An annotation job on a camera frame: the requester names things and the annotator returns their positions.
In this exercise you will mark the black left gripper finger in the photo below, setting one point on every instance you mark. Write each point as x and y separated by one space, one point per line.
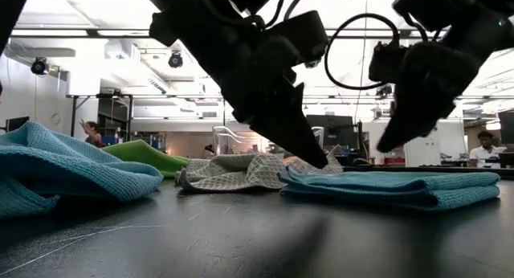
293 137

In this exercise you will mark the black background workbench frame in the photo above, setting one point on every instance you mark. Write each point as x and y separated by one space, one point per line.
100 95

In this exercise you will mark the green microfiber towel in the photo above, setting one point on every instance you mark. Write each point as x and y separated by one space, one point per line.
144 157

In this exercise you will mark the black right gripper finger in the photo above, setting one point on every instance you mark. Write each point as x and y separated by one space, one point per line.
405 129

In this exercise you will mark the clear plastic bin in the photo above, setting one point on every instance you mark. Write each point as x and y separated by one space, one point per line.
225 139

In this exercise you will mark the black background monitor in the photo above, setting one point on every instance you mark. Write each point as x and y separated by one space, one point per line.
333 127

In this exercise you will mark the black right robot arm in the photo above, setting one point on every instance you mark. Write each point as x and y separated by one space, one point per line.
462 13

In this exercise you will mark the teal microfiber towel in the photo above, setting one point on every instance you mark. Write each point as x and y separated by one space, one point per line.
381 187

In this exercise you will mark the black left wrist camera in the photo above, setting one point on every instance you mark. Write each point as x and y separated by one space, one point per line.
301 37

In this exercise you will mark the small dark wall screen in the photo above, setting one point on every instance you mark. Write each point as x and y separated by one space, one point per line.
18 123

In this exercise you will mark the round black ceiling spotlight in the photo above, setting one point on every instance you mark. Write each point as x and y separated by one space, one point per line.
175 60
39 66

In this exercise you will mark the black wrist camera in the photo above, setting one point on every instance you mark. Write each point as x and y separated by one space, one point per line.
385 63
301 37

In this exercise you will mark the large dark monitor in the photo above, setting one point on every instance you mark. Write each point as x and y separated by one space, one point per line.
507 127

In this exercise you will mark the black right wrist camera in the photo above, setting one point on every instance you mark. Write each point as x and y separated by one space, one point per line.
385 63

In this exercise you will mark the light grey microfiber towel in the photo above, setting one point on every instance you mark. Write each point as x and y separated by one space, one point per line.
229 171

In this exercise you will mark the person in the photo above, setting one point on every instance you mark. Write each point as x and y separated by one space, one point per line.
486 153
93 135

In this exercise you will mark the light blue microfiber towel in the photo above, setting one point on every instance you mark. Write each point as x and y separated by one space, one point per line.
72 169

